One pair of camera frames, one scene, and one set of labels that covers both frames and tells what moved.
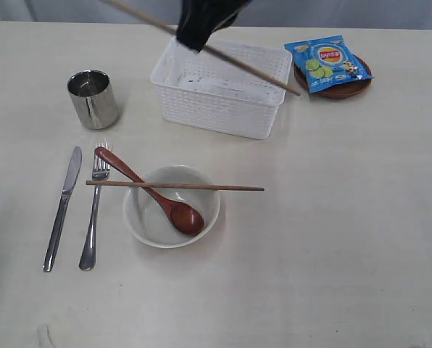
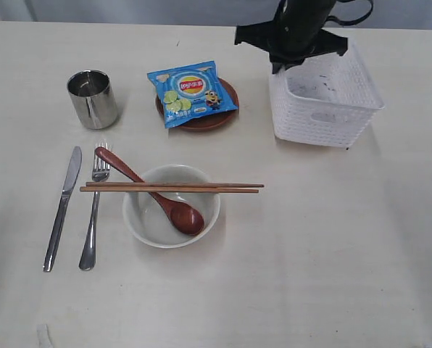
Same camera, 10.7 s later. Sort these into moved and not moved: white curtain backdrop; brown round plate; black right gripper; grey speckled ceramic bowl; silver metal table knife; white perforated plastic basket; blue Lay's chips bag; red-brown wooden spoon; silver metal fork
Moved: brown round plate; blue Lay's chips bag; black right gripper; white perforated plastic basket
Not moved: silver metal fork; white curtain backdrop; grey speckled ceramic bowl; silver metal table knife; red-brown wooden spoon
